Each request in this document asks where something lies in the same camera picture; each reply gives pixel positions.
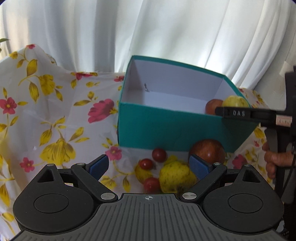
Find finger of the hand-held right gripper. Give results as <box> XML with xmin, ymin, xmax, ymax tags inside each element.
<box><xmin>215</xmin><ymin>106</ymin><xmax>278</xmax><ymax>123</ymax></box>

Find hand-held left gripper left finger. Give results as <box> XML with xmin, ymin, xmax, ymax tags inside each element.
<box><xmin>35</xmin><ymin>155</ymin><xmax>119</xmax><ymax>202</ymax></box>

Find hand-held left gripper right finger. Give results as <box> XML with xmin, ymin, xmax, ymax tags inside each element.
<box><xmin>181</xmin><ymin>155</ymin><xmax>264</xmax><ymax>201</ymax></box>

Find yellow guava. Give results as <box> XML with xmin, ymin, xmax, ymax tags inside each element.
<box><xmin>222</xmin><ymin>95</ymin><xmax>250</xmax><ymax>108</ymax></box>
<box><xmin>159</xmin><ymin>161</ymin><xmax>198</xmax><ymax>193</ymax></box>

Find red apple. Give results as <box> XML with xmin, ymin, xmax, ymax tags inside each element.
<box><xmin>188</xmin><ymin>139</ymin><xmax>226</xmax><ymax>167</ymax></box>
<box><xmin>205</xmin><ymin>99</ymin><xmax>224</xmax><ymax>115</ymax></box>

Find red cherry tomato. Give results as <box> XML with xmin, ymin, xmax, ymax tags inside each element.
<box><xmin>143</xmin><ymin>177</ymin><xmax>161</xmax><ymax>193</ymax></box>
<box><xmin>152</xmin><ymin>148</ymin><xmax>167</xmax><ymax>162</ymax></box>
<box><xmin>139</xmin><ymin>158</ymin><xmax>154</xmax><ymax>170</ymax></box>

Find teal cardboard box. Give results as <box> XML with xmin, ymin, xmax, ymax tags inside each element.
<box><xmin>117</xmin><ymin>55</ymin><xmax>260</xmax><ymax>154</ymax></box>

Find person's right hand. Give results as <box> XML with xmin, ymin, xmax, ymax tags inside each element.
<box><xmin>262</xmin><ymin>141</ymin><xmax>296</xmax><ymax>180</ymax></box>

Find floral tablecloth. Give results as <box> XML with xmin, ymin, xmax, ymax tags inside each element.
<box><xmin>0</xmin><ymin>44</ymin><xmax>287</xmax><ymax>241</ymax></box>

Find white curtain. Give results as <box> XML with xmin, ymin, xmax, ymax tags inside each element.
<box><xmin>0</xmin><ymin>0</ymin><xmax>296</xmax><ymax>110</ymax></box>

